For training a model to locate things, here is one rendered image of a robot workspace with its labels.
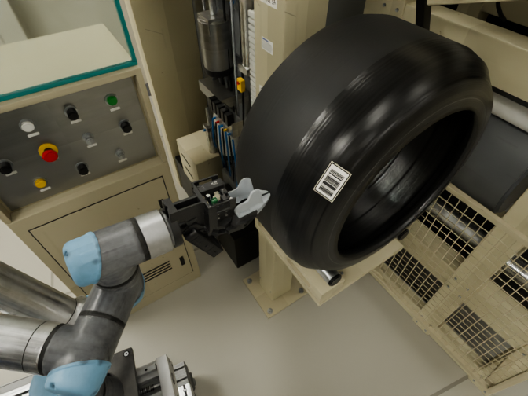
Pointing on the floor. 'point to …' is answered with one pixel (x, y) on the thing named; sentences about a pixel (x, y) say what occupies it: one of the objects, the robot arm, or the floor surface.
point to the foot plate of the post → (270, 308)
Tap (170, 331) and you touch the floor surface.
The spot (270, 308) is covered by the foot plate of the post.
